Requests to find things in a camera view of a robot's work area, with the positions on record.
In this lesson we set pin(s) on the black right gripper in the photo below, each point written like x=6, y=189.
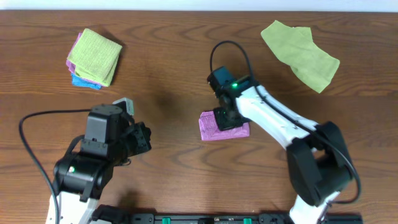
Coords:
x=230, y=119

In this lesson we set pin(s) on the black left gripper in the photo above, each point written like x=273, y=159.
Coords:
x=142, y=137

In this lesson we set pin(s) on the purple microfiber cloth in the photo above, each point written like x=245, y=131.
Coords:
x=209, y=130

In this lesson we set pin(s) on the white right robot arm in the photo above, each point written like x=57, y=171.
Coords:
x=319, y=163

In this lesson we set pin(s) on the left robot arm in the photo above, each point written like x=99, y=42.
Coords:
x=111, y=138

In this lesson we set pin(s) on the folded blue cloth in stack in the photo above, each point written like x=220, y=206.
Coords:
x=77, y=81

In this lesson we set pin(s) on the folded green cloth on stack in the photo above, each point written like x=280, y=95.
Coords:
x=95, y=57

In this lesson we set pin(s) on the crumpled olive green cloth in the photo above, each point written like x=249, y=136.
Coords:
x=294, y=46

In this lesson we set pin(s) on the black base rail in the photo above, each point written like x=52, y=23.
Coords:
x=107, y=214

